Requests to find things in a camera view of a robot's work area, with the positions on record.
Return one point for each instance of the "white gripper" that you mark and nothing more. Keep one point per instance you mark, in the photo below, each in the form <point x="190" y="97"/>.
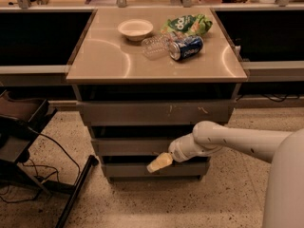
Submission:
<point x="178" y="151"/>

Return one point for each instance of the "grey drawer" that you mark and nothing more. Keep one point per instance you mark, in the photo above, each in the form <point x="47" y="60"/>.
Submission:
<point x="139" y="170"/>
<point x="139" y="113"/>
<point x="130" y="146"/>

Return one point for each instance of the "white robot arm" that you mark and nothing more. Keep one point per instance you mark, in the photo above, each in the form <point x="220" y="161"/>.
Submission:
<point x="283" y="150"/>

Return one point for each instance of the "grey top drawer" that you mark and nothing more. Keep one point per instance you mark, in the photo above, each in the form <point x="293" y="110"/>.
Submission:
<point x="139" y="113"/>

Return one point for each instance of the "grey bottom drawer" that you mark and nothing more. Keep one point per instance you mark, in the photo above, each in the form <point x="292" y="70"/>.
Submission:
<point x="139" y="170"/>

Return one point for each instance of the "grey drawer cabinet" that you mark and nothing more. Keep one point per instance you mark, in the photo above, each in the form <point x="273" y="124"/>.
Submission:
<point x="108" y="67"/>

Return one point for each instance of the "clear plastic bottle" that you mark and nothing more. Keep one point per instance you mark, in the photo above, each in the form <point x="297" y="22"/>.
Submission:
<point x="157" y="46"/>

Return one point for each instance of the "blue pepsi can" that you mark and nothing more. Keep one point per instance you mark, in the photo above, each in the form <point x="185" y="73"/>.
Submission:
<point x="185" y="48"/>

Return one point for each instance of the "white bowl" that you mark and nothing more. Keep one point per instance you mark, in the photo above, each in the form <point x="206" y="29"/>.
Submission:
<point x="135" y="29"/>

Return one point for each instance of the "green chip bag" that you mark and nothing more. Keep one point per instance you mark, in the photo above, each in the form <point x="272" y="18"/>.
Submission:
<point x="188" y="24"/>

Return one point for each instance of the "black equipment stand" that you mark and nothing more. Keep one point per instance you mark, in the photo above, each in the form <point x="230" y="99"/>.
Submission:
<point x="21" y="123"/>

